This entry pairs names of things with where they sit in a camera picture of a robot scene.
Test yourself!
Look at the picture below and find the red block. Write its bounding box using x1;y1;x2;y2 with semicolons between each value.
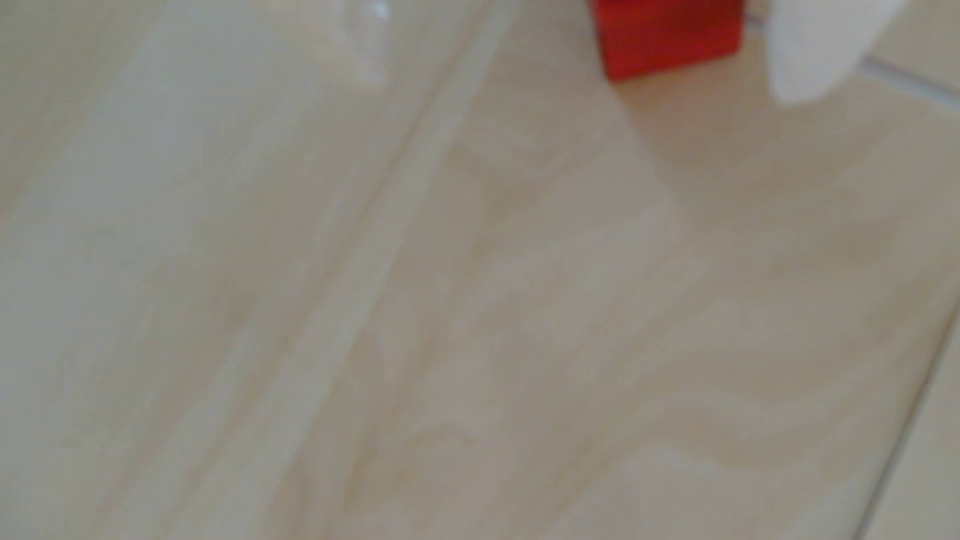
588;0;748;83

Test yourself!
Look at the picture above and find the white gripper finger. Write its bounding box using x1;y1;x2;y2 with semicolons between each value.
765;0;910;106
326;0;393;88

